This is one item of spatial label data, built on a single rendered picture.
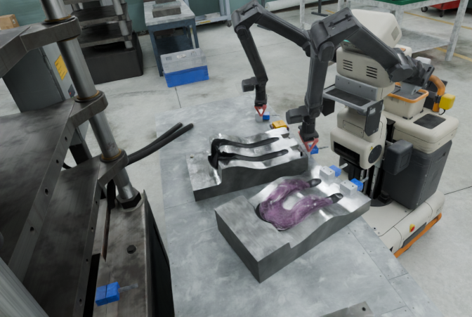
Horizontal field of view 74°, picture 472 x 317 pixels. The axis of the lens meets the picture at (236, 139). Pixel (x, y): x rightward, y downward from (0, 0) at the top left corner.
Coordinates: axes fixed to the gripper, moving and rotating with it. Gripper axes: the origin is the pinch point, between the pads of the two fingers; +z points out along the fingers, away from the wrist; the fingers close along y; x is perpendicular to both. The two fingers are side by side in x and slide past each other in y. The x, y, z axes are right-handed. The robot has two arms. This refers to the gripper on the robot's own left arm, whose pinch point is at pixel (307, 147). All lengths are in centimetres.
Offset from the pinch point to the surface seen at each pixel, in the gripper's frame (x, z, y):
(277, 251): -28, -6, 56
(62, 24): -80, -67, 15
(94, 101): -79, -43, 15
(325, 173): -0.8, -3.6, 24.0
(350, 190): 4.3, -4.0, 34.9
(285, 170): -14.1, 0.1, 13.9
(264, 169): -23.4, -3.3, 15.0
